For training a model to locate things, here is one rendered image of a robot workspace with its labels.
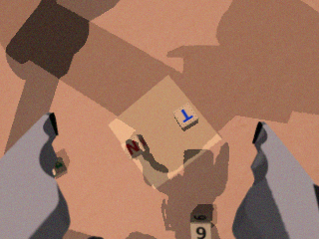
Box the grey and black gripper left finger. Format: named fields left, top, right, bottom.
left=0, top=113, right=71, bottom=239

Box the tan mat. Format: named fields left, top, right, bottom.
left=109, top=75, right=221, bottom=189

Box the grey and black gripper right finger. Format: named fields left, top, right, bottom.
left=232, top=121, right=319, bottom=239

